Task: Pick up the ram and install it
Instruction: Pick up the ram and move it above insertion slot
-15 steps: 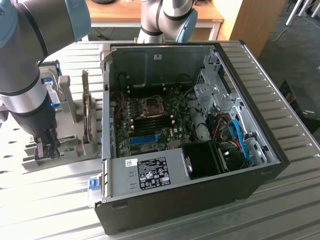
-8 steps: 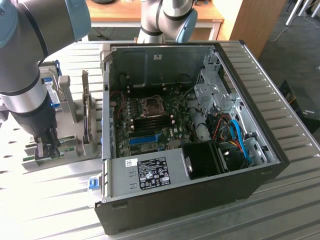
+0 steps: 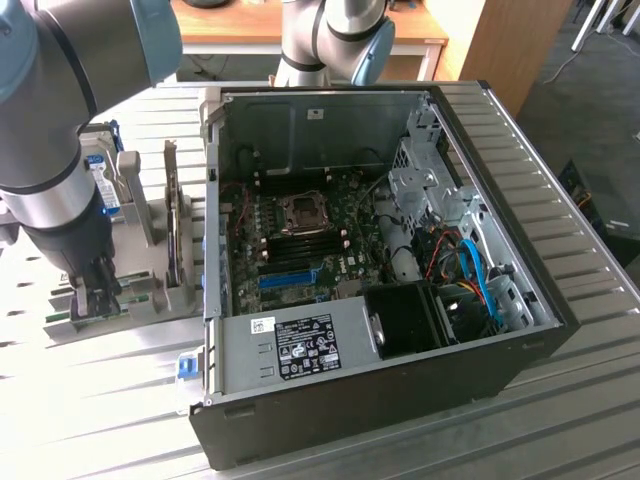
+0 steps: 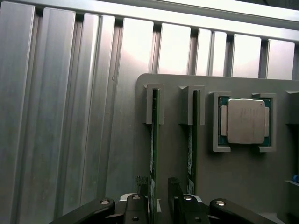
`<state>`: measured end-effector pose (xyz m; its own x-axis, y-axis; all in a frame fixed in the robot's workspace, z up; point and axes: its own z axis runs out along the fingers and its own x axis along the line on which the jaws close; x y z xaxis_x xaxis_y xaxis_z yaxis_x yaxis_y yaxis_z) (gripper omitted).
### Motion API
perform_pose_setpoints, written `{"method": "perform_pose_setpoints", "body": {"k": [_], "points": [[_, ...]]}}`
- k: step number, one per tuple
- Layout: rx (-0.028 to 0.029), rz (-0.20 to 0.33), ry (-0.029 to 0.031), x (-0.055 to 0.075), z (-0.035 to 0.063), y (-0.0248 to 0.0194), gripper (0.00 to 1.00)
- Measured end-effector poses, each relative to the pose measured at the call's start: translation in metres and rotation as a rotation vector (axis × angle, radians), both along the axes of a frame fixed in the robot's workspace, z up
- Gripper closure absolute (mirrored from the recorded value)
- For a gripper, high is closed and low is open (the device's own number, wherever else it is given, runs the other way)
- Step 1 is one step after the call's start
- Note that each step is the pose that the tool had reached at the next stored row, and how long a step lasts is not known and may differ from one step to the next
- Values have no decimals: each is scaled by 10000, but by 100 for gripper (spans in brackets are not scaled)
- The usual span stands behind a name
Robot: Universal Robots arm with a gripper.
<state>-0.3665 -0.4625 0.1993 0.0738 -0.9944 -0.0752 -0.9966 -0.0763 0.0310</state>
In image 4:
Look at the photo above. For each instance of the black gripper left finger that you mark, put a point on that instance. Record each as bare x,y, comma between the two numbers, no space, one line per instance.
134,210

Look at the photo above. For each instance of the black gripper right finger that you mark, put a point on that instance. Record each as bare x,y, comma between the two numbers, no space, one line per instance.
180,210

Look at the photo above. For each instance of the green RAM stick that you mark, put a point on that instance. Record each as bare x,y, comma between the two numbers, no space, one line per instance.
156,140
195,140

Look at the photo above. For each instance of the grey plastic parts rack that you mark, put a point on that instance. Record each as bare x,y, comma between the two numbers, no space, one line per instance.
174,151

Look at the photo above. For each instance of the silver CPU on green board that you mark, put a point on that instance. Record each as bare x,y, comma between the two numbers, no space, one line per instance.
245,121

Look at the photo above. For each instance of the small blue object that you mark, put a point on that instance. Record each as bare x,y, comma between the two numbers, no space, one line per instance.
296,178

